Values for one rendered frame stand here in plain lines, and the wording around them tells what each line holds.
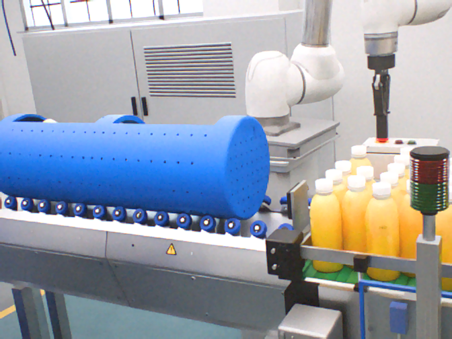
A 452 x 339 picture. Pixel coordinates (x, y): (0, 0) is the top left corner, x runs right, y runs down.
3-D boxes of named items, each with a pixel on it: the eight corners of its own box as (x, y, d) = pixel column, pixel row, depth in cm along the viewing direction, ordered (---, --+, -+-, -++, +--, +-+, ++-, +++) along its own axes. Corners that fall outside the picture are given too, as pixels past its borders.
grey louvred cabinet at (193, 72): (104, 200, 490) (76, 27, 449) (336, 237, 369) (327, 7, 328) (54, 222, 448) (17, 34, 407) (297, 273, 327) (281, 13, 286)
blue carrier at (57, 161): (54, 186, 209) (45, 109, 204) (272, 205, 169) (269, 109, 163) (-11, 206, 185) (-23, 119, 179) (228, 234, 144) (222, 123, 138)
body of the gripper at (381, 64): (391, 55, 152) (391, 89, 155) (398, 51, 159) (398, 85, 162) (363, 56, 155) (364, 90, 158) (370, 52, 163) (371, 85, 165)
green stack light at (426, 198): (413, 198, 102) (412, 172, 100) (451, 201, 99) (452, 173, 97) (405, 210, 96) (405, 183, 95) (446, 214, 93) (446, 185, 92)
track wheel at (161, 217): (165, 229, 159) (161, 227, 157) (153, 222, 162) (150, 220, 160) (173, 215, 160) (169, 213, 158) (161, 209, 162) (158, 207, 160)
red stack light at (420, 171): (412, 171, 100) (412, 150, 99) (452, 173, 97) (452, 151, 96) (405, 183, 95) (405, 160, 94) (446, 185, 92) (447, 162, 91)
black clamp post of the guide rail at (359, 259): (356, 286, 126) (354, 253, 124) (369, 288, 124) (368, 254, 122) (353, 290, 124) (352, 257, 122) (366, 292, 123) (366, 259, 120)
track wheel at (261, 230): (253, 220, 148) (250, 218, 147) (269, 222, 146) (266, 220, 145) (249, 237, 147) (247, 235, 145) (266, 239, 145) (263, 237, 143)
